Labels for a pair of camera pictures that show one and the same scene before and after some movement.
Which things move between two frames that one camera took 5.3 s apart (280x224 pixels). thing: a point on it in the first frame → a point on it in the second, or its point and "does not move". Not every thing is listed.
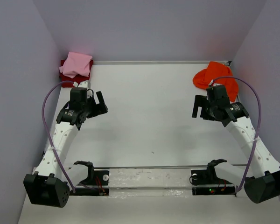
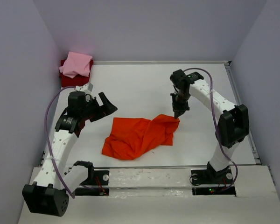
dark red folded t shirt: [77, 78] does not move
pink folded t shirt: [76, 63] does not move
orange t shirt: [218, 73] → [130, 137]
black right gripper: [200, 101] → [178, 109]
